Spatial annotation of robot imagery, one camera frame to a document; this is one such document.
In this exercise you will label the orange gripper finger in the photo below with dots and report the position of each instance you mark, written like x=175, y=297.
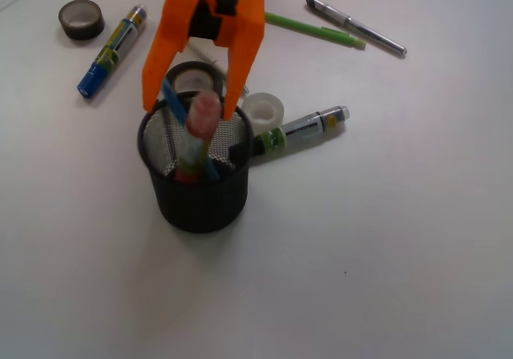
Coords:
x=244, y=54
x=164, y=54

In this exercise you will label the red cap marker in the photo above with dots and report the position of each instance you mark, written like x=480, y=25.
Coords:
x=200, y=127

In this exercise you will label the blue cap marker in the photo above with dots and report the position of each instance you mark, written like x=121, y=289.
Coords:
x=114, y=51

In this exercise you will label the white pen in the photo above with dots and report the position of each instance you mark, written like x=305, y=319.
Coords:
x=211, y=60

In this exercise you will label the green pen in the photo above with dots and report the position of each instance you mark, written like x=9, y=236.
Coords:
x=317, y=32

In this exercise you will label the dark tape roll near holder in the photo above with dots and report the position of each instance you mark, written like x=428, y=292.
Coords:
x=195, y=76

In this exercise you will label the light blue pen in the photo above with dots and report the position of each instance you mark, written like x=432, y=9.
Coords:
x=178, y=109

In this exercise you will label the silver black pen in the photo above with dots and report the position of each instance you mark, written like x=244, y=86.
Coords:
x=344, y=21

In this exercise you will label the black mesh pen holder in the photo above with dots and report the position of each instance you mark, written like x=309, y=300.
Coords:
x=210, y=204

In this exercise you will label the clear tape roll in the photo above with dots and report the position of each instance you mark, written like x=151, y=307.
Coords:
x=264, y=111

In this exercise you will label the dark tape roll far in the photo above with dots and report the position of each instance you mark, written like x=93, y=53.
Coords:
x=81, y=20

